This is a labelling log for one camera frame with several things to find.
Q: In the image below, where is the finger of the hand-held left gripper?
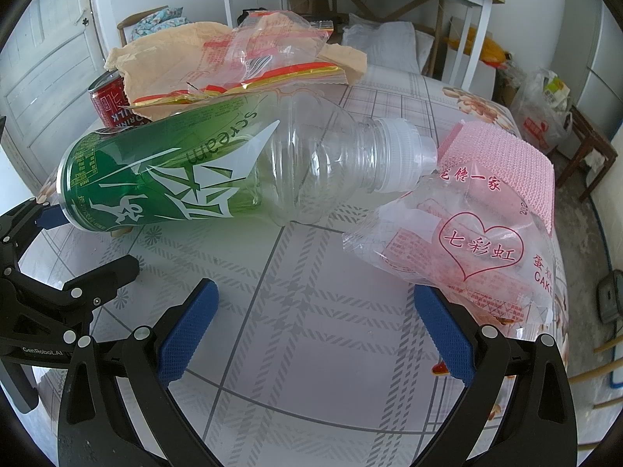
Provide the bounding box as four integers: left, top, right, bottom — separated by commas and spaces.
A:
0, 198, 66, 273
49, 254, 143, 322

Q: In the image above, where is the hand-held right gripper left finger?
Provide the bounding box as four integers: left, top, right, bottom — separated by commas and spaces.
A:
57, 278, 220, 467

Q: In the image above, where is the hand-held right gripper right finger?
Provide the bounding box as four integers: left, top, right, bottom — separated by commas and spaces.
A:
414, 283, 577, 467

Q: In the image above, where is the clear red print cake wrapper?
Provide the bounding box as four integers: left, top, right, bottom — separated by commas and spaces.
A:
342, 170, 558, 346

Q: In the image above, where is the green label plastic bottle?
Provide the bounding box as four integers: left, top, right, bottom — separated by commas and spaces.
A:
56, 93, 439, 234

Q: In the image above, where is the red drink can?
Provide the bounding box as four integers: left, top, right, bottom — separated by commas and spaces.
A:
88, 69, 151, 130

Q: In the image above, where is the brown paper bag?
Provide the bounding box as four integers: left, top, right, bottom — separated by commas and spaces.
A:
104, 22, 368, 108

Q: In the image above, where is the red gold foil wrapper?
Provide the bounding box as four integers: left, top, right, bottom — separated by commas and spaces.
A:
121, 62, 348, 120

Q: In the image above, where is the clear zip bag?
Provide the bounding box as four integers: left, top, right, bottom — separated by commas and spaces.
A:
197, 10, 348, 95

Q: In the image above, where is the floral plaid tablecloth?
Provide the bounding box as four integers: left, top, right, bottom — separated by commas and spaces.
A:
36, 65, 572, 467

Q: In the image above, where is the white door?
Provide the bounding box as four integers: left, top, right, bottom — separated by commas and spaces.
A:
0, 0, 105, 205

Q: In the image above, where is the grey floor device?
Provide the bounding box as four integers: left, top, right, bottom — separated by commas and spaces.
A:
596, 272, 623, 324

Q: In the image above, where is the wooden chair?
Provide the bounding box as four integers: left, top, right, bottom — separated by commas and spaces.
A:
117, 6, 169, 47

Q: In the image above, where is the white red print shopping bag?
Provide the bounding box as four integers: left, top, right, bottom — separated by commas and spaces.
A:
509, 69, 574, 156

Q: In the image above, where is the dark wooden stool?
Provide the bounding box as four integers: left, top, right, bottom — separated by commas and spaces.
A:
555, 104, 619, 200

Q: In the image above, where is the floral cushion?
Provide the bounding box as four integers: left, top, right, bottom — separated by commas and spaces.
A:
130, 6, 190, 42

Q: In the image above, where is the yellow bag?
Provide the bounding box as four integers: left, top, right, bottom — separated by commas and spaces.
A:
479, 36, 514, 69

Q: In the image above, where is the white plastic sack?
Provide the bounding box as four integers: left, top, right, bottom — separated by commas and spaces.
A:
341, 14, 420, 75

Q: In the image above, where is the grey refrigerator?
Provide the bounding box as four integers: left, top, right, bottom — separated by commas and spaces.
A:
567, 0, 623, 122

